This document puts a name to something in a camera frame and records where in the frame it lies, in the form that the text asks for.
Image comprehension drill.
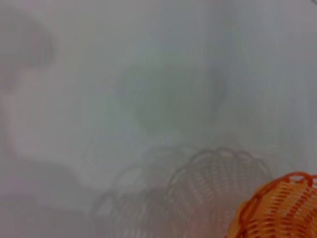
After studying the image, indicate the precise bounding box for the orange wire oval basket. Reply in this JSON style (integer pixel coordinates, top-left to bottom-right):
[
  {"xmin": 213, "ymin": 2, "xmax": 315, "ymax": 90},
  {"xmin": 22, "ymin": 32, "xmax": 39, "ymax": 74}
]
[{"xmin": 227, "ymin": 171, "xmax": 317, "ymax": 238}]

